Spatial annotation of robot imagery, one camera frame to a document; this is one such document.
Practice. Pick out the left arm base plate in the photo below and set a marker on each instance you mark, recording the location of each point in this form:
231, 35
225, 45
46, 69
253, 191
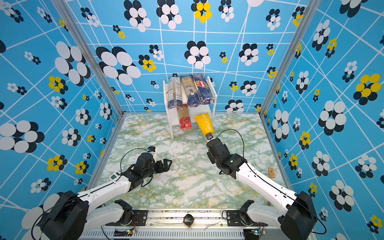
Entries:
133, 218

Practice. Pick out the small wooden block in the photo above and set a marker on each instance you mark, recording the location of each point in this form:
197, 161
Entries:
272, 173

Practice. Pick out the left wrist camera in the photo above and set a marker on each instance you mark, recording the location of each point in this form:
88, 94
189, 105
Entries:
152, 150

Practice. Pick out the black round knob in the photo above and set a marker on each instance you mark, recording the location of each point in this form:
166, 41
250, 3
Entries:
188, 220

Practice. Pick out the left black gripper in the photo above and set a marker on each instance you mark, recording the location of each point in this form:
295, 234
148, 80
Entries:
166, 167

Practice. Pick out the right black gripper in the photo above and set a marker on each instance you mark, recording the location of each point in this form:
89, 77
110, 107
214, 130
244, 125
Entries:
209, 154

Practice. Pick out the blue Barilla spaghetti box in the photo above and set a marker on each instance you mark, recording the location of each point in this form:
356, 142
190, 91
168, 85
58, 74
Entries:
203, 88

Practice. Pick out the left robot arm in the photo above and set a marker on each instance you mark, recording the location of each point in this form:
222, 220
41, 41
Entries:
75, 214

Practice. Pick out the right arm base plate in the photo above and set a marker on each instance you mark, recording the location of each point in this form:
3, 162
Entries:
234, 219

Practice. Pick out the white two-tier shelf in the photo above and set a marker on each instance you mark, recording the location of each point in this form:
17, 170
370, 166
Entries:
173, 117

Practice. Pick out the blue clear spaghetti bag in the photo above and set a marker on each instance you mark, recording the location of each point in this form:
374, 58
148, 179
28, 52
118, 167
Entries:
191, 91

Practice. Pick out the aluminium front rail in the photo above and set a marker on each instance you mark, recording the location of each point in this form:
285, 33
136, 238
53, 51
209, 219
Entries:
168, 225

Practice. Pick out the yellow Pastatime spaghetti bag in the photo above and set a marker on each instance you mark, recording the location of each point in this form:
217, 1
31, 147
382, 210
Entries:
205, 124

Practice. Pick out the white label spaghetti bag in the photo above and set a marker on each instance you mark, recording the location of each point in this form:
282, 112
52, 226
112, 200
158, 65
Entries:
174, 93

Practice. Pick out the red spaghetti bag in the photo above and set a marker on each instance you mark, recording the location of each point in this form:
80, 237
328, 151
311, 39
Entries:
184, 118

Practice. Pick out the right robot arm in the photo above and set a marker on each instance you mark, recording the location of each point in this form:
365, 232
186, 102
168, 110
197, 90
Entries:
270, 192

